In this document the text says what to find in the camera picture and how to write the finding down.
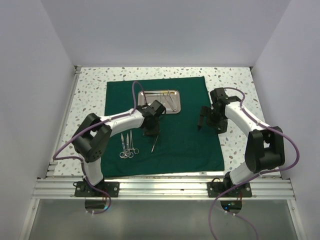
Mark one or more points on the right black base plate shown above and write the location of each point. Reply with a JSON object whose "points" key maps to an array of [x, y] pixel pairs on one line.
{"points": [[242, 191]]}

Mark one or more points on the steel surgical scissors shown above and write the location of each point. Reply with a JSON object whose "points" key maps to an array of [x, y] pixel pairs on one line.
{"points": [[123, 154]]}

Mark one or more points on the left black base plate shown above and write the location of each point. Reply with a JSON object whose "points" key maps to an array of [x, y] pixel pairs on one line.
{"points": [[82, 189]]}

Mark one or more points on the stainless steel instrument tray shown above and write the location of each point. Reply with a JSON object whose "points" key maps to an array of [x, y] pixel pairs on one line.
{"points": [[152, 95]]}

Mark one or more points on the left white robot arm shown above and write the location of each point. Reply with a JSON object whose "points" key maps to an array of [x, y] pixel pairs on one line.
{"points": [[91, 139]]}

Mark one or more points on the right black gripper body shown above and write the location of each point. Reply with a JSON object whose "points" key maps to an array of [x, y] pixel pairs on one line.
{"points": [[218, 121]]}

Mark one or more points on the steel tweezers in tray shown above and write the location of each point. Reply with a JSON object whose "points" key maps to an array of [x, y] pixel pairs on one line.
{"points": [[165, 101]]}

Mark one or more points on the aluminium mounting rail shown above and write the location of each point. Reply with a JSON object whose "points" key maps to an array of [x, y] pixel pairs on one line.
{"points": [[164, 188]]}

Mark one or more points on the steel needle holder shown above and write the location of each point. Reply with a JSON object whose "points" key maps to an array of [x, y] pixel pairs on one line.
{"points": [[173, 107]]}

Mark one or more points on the steel ring forceps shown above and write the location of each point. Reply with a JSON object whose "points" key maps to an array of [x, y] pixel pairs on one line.
{"points": [[128, 152], [131, 144]]}

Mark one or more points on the green surgical cloth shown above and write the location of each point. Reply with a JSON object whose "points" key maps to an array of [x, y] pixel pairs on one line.
{"points": [[180, 147]]}

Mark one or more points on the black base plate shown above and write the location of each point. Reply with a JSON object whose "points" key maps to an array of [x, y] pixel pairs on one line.
{"points": [[242, 191], [82, 189]]}

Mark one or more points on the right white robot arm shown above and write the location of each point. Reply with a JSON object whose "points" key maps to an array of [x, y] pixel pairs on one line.
{"points": [[265, 144]]}

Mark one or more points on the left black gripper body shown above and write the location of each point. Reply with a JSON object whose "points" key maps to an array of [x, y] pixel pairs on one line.
{"points": [[153, 129]]}

